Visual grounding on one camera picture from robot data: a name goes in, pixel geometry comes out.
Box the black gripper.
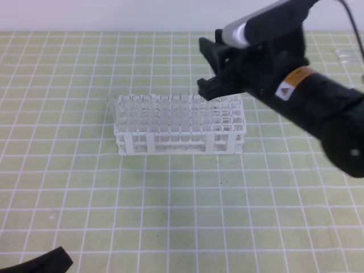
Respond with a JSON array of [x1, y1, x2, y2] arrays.
[[197, 29, 308, 101]]

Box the clear glass test tube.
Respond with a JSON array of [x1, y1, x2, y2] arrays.
[[202, 98, 222, 132]]

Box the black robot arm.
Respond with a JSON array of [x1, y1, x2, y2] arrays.
[[197, 28, 363, 178]]

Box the clear tube in rack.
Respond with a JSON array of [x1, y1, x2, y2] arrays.
[[171, 95, 181, 142], [142, 95, 152, 133], [180, 91, 190, 142], [191, 94, 202, 142], [159, 96, 169, 142]]

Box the white plastic test tube rack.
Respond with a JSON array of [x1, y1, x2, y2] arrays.
[[107, 93, 246, 155]]

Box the clear test tubes on cloth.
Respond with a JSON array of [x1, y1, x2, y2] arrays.
[[333, 49, 363, 64]]

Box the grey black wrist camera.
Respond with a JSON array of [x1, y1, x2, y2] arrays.
[[222, 0, 316, 49]]

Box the black camera cable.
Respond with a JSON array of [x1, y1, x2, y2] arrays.
[[335, 0, 364, 62]]

